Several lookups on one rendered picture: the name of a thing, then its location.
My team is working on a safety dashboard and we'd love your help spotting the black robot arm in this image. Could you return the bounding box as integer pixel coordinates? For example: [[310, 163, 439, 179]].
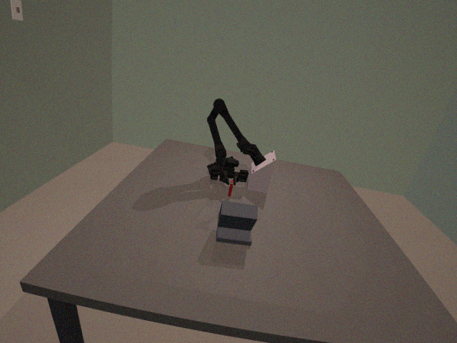
[[207, 99, 266, 175]]

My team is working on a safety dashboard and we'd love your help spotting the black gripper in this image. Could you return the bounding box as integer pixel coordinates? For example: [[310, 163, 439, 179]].
[[211, 167, 248, 186]]

